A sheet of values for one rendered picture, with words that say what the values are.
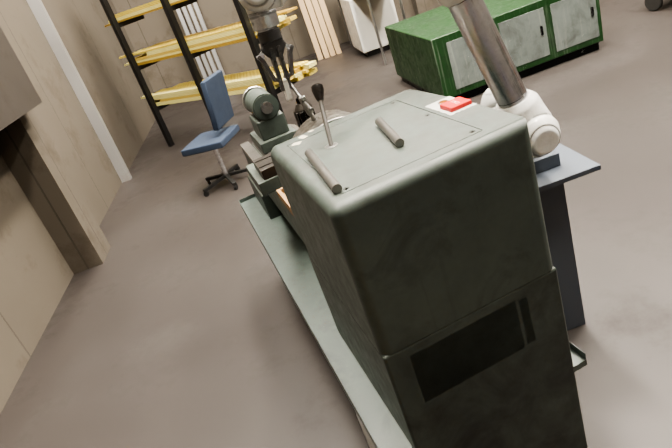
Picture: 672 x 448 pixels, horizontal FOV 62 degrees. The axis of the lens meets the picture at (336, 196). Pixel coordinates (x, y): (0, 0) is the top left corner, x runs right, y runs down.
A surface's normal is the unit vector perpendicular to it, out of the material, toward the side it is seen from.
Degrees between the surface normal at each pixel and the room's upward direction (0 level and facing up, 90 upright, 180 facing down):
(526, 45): 90
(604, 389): 0
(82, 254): 90
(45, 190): 90
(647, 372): 0
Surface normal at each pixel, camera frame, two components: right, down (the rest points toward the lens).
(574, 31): 0.20, 0.36
